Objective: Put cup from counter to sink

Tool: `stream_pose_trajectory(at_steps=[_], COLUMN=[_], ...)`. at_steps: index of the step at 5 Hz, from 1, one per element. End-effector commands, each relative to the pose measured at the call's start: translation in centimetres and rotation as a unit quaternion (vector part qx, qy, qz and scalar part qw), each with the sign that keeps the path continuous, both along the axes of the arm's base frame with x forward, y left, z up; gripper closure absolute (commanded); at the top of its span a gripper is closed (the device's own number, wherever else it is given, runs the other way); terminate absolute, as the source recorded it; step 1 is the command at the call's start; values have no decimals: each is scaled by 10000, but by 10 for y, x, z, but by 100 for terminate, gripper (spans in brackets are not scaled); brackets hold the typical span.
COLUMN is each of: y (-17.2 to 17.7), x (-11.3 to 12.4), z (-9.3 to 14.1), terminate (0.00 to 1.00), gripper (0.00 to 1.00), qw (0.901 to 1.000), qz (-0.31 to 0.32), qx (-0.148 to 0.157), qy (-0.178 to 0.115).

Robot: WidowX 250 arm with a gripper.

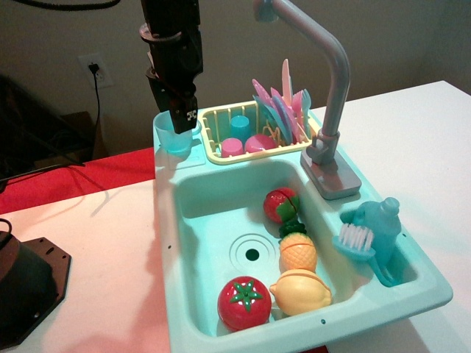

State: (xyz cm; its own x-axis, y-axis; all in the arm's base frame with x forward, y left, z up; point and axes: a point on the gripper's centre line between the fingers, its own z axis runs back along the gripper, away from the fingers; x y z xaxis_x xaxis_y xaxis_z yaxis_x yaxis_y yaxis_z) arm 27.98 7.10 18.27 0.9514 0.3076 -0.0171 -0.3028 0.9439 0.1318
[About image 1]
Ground red cloth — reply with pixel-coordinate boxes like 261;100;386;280
1;148;155;214

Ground blue toy fork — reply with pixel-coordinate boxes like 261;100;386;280
301;89;312;140

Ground black power cable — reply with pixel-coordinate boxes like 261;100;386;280
0;63;107;192

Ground toy pineapple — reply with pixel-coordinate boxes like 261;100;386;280
279;219;318;272

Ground peach toy knife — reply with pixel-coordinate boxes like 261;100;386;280
282;59;293;106

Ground blue toy plate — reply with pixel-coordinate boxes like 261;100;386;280
253;96;292;146

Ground blue dish brush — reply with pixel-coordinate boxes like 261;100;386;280
332;224;399;288

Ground toy lemon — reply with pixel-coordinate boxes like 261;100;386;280
269;269;332;316

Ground grey toy faucet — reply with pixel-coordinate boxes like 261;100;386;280
253;1;361;200

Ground pink toy fork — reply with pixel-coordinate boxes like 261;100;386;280
291;91;303;127

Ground pink toy plate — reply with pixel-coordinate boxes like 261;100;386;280
252;79;273;106

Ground blue soap bottle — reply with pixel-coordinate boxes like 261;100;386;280
353;197;402;266

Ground toy tomato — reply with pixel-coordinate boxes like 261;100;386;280
217;276;272;332

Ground purple toy plate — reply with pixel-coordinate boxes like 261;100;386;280
270;88;299;144

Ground pink upturned cup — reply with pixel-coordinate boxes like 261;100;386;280
221;138;244;158

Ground mint green toy sink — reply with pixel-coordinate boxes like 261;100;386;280
152;99;454;353

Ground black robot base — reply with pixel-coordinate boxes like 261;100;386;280
1;218;71;349

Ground translucent light blue cup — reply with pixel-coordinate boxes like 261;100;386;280
154;111;202;154

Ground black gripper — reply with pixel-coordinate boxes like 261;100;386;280
139;24;203;134

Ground blue upturned cup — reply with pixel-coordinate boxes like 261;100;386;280
230;115;251;144

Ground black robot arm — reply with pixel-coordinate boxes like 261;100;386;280
139;1;203;134

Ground white wall outlet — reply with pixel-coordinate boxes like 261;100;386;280
77;53;113;88

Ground toy strawberry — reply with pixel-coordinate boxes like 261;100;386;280
263;187;300;224

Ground magenta upturned bowl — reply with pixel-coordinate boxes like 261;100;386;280
244;134;277;153

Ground yellow dish rack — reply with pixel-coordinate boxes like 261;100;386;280
198;100;311;165

